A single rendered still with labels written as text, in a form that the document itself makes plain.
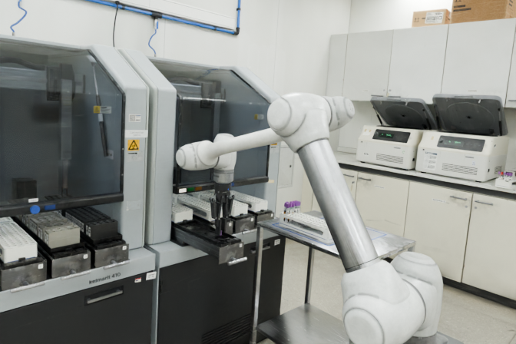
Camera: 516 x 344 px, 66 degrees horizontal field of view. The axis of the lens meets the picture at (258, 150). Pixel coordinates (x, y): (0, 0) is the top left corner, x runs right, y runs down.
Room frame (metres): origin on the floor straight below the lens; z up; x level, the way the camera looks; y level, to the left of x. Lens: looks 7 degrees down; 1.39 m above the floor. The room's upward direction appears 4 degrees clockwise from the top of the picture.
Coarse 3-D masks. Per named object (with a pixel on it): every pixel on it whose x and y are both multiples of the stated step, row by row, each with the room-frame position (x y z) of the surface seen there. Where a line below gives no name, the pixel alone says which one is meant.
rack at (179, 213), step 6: (174, 204) 1.95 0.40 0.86; (174, 210) 1.85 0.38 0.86; (180, 210) 1.85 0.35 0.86; (186, 210) 1.85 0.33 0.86; (192, 210) 1.87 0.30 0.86; (174, 216) 1.81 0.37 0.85; (180, 216) 1.82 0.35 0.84; (186, 216) 1.85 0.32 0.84; (192, 216) 1.87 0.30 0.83; (174, 222) 1.81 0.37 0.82
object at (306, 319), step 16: (256, 224) 1.89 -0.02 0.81; (272, 224) 1.86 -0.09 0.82; (256, 240) 1.88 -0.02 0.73; (304, 240) 1.66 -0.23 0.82; (384, 240) 1.73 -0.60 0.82; (400, 240) 1.75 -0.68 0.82; (256, 256) 1.88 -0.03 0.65; (336, 256) 1.54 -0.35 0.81; (384, 256) 1.56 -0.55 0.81; (256, 272) 1.87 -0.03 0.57; (256, 288) 1.87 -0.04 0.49; (256, 304) 1.88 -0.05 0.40; (304, 304) 2.14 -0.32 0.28; (256, 320) 1.88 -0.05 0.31; (272, 320) 1.95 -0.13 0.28; (288, 320) 1.96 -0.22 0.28; (304, 320) 1.97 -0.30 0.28; (320, 320) 1.98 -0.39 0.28; (336, 320) 1.99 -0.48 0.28; (272, 336) 1.80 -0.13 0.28; (288, 336) 1.81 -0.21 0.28; (304, 336) 1.82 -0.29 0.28; (320, 336) 1.83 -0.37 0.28; (336, 336) 1.84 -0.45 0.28
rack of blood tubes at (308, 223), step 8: (280, 216) 1.86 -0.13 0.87; (288, 216) 1.82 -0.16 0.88; (296, 216) 1.82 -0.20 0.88; (304, 216) 1.83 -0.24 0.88; (312, 216) 1.84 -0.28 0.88; (280, 224) 1.85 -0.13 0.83; (288, 224) 1.82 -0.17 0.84; (296, 224) 1.82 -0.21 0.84; (304, 224) 1.82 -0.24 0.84; (312, 224) 1.71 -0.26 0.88; (320, 224) 1.71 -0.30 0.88; (304, 232) 1.74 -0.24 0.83; (312, 232) 1.71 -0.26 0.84; (320, 232) 1.78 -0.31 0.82; (328, 232) 1.65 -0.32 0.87; (320, 240) 1.67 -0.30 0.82; (328, 240) 1.65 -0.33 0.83
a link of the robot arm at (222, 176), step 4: (216, 172) 1.69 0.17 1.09; (220, 172) 1.67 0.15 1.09; (224, 172) 1.67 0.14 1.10; (228, 172) 1.68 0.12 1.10; (232, 172) 1.70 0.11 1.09; (216, 176) 1.69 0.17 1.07; (220, 176) 1.67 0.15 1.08; (224, 176) 1.68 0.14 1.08; (228, 176) 1.68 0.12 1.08; (232, 176) 1.70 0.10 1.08; (216, 180) 1.69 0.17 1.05; (220, 180) 1.67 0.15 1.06; (224, 180) 1.68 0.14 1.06; (228, 180) 1.68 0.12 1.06; (232, 180) 1.70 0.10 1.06
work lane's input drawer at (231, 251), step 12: (180, 228) 1.76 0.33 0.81; (192, 228) 1.78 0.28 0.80; (204, 228) 1.79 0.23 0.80; (192, 240) 1.68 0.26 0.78; (204, 240) 1.62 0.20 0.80; (216, 240) 1.64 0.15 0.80; (228, 240) 1.61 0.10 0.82; (240, 240) 1.63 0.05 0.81; (204, 252) 1.61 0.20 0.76; (216, 252) 1.56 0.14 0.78; (228, 252) 1.58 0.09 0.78; (240, 252) 1.63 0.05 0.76; (228, 264) 1.53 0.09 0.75
